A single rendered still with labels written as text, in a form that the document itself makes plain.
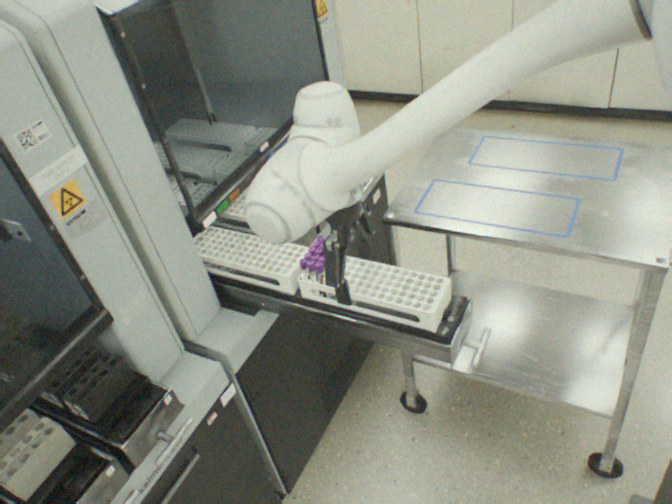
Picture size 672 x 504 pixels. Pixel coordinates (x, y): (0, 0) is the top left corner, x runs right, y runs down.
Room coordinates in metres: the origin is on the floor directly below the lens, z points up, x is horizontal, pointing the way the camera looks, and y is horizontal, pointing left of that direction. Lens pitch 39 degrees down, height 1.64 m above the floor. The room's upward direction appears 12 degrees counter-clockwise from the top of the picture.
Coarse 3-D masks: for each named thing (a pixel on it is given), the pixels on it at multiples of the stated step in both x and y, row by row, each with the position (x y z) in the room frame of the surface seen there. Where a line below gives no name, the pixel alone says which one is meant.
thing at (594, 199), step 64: (448, 128) 1.42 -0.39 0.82; (448, 192) 1.12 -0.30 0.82; (512, 192) 1.07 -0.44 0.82; (576, 192) 1.02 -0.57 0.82; (640, 192) 0.97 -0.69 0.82; (448, 256) 1.42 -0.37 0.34; (576, 256) 0.83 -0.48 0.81; (640, 256) 0.78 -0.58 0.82; (512, 320) 1.14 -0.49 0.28; (576, 320) 1.09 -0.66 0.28; (640, 320) 0.75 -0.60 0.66; (512, 384) 0.92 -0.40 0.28; (576, 384) 0.88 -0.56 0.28
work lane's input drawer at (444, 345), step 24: (216, 288) 0.98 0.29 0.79; (240, 288) 0.95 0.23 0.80; (264, 288) 0.92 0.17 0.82; (288, 312) 0.87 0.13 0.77; (312, 312) 0.83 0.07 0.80; (336, 312) 0.81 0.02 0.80; (456, 312) 0.73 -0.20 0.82; (360, 336) 0.77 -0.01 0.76; (384, 336) 0.74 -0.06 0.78; (408, 336) 0.71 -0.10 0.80; (432, 336) 0.69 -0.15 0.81; (456, 336) 0.69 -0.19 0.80
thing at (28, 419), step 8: (24, 416) 0.65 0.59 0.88; (32, 416) 0.65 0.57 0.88; (16, 424) 0.64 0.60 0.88; (24, 424) 0.64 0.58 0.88; (32, 424) 0.64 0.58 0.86; (8, 432) 0.63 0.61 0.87; (16, 432) 0.62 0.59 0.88; (24, 432) 0.63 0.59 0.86; (0, 440) 0.61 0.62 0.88; (8, 440) 0.61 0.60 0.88; (16, 440) 0.62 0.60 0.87; (0, 448) 0.60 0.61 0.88; (8, 448) 0.60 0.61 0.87; (0, 456) 0.59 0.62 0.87
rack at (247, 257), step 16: (208, 240) 1.08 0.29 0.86; (224, 240) 1.06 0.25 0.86; (240, 240) 1.04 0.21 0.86; (256, 240) 1.03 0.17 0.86; (208, 256) 1.01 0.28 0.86; (224, 256) 1.00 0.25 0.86; (240, 256) 1.00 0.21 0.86; (256, 256) 0.97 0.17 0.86; (272, 256) 0.97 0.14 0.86; (288, 256) 0.95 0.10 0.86; (224, 272) 0.99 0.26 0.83; (240, 272) 1.00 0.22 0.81; (256, 272) 0.93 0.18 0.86; (272, 272) 0.91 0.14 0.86; (288, 272) 0.90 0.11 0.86; (288, 288) 0.88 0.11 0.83
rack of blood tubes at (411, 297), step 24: (360, 264) 0.88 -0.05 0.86; (384, 264) 0.86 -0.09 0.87; (360, 288) 0.80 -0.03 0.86; (384, 288) 0.80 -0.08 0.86; (408, 288) 0.79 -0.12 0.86; (432, 288) 0.76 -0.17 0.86; (360, 312) 0.79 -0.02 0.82; (384, 312) 0.78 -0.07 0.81; (408, 312) 0.73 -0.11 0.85; (432, 312) 0.70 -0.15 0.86
